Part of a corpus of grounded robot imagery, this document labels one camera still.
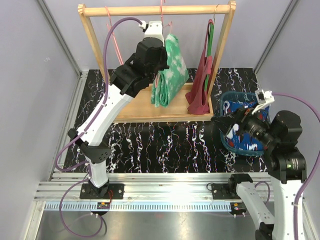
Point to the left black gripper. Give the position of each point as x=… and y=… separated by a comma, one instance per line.
x=163, y=64

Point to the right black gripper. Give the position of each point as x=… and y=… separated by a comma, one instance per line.
x=240, y=117

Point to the blue patterned trousers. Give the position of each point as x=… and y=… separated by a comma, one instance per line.
x=244, y=141

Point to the green patterned garment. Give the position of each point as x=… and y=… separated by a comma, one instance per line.
x=169, y=82

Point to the pink wire hanger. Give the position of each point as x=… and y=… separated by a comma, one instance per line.
x=115, y=44
x=168, y=26

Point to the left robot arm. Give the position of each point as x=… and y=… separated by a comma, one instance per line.
x=125, y=83

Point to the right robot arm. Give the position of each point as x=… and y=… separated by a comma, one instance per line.
x=286, y=167

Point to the green plastic hanger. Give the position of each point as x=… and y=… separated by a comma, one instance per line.
x=210, y=37

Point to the teal transparent plastic bin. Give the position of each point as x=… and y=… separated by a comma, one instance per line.
x=241, y=97

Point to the maroon tank top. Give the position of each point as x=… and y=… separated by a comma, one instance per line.
x=197, y=98

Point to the black marbled table mat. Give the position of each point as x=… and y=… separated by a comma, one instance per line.
x=168, y=147

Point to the wooden clothes rack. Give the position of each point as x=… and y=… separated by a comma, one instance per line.
x=140, y=110

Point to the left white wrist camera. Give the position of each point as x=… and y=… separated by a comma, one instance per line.
x=153, y=29

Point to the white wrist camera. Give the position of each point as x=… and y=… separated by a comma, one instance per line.
x=264, y=99
x=153, y=29

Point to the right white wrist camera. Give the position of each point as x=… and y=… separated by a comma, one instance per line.
x=264, y=99

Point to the aluminium mounting rail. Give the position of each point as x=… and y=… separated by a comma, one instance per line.
x=149, y=192

